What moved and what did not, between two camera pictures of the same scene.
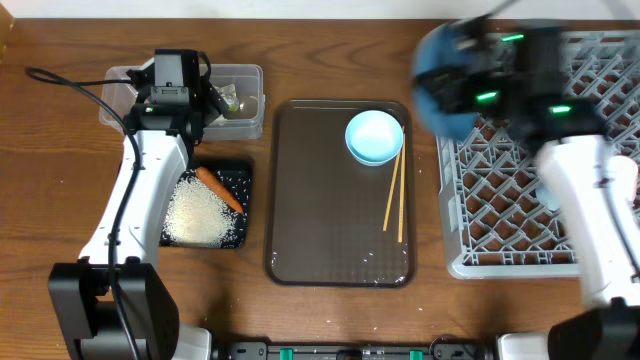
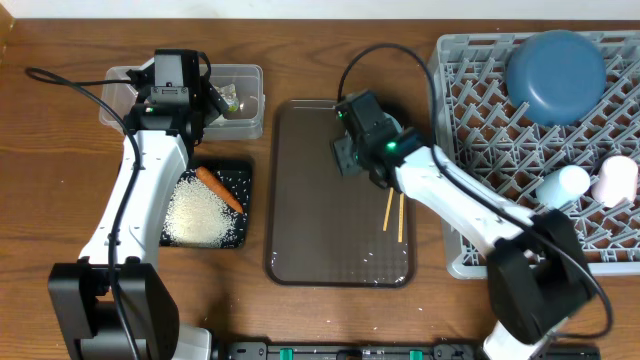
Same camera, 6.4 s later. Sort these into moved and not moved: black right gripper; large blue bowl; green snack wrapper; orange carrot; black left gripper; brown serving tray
Moved: large blue bowl; black right gripper
Not moved: black left gripper; brown serving tray; green snack wrapper; orange carrot
